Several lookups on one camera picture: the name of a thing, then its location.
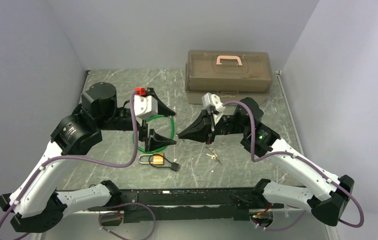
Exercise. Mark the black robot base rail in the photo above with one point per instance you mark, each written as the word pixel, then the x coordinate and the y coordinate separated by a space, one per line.
pixel 235 203

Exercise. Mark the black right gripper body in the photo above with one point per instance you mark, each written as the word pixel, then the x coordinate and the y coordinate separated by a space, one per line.
pixel 227 125

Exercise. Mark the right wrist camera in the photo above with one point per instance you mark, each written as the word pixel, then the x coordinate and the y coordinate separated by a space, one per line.
pixel 213 104

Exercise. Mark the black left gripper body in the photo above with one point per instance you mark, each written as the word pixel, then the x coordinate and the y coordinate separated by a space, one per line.
pixel 123 122

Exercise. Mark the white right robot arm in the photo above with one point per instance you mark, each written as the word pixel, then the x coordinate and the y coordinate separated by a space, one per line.
pixel 324 194

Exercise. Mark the brass padlock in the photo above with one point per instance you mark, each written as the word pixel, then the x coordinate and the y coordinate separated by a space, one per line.
pixel 156 159

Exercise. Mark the green cable lock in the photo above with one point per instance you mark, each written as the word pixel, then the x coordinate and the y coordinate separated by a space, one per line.
pixel 172 134

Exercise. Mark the black cable padlock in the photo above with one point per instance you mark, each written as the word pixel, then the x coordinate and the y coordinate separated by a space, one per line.
pixel 173 166

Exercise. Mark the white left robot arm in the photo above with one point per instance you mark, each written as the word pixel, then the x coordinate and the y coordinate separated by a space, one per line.
pixel 36 206

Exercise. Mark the silver key bunch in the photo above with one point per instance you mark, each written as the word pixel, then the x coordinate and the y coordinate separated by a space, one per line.
pixel 213 155

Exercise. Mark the brown plastic toolbox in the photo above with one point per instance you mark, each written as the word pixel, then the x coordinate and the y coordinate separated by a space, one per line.
pixel 231 75

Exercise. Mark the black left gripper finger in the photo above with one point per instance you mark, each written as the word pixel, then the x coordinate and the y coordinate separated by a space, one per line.
pixel 163 109
pixel 156 141

